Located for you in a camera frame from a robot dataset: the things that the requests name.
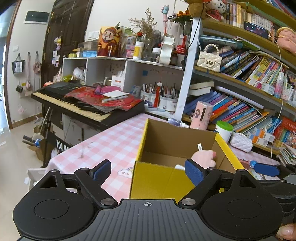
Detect pink plush chick toy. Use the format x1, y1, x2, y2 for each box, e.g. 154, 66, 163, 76
190, 143, 216, 169

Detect person's hand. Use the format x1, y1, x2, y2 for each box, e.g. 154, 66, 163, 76
276, 223, 296, 240

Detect stack of papers and booklets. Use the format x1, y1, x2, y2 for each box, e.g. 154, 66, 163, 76
277, 143, 296, 166

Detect blue wrapped eraser block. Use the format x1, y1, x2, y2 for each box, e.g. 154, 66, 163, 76
249, 160, 257, 169

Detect orange white box lower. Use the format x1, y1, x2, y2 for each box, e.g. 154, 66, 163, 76
247, 132, 268, 147

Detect orange white box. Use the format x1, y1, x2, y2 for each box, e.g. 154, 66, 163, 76
247, 132, 268, 147
252, 127, 275, 143

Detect orange white box upper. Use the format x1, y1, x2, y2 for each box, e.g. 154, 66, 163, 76
252, 127, 275, 143

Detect pink checkered tablecloth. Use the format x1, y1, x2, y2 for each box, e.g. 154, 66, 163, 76
47, 114, 276, 200

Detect white quilted purse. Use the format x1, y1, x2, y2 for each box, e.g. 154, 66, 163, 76
230, 133, 253, 153

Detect red books group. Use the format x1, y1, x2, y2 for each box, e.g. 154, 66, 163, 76
273, 118, 295, 148

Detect yellow cardboard box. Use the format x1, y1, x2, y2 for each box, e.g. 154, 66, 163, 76
129, 118, 243, 202

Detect white jar green lid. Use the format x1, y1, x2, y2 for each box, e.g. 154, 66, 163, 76
214, 120, 234, 143

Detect pink cylindrical container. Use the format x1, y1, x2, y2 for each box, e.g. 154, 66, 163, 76
190, 101, 213, 131

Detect row of leaning books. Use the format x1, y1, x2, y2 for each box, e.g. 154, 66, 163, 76
183, 90, 282, 135

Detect white pen holder cups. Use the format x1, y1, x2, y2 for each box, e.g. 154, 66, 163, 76
140, 90, 178, 113

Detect red cloth on keyboard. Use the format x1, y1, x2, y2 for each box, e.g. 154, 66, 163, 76
65, 86, 144, 113

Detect black electronic keyboard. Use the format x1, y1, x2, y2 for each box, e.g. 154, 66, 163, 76
31, 81, 144, 131

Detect wooden bookshelf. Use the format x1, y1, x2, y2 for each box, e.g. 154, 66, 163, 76
175, 1, 295, 157

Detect white cubby shelf unit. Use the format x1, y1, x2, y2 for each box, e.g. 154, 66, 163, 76
62, 57, 187, 120

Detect clear wide tape roll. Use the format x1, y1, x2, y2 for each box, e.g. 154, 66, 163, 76
159, 35, 175, 65

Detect pink plush head on shelf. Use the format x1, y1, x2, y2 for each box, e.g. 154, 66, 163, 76
277, 27, 296, 56

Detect white yellow bottle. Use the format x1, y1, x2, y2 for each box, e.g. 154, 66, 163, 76
132, 41, 144, 60

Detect dark wooden door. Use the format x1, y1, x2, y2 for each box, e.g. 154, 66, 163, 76
41, 0, 94, 85

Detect dried flower bouquet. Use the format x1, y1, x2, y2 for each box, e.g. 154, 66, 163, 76
128, 8, 158, 61

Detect hello kitty plush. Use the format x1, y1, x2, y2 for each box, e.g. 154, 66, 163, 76
204, 0, 227, 22

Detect white charging cable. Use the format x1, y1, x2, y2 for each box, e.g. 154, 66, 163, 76
270, 34, 286, 151

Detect cream pearl handle handbag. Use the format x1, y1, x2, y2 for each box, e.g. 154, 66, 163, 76
197, 44, 222, 73

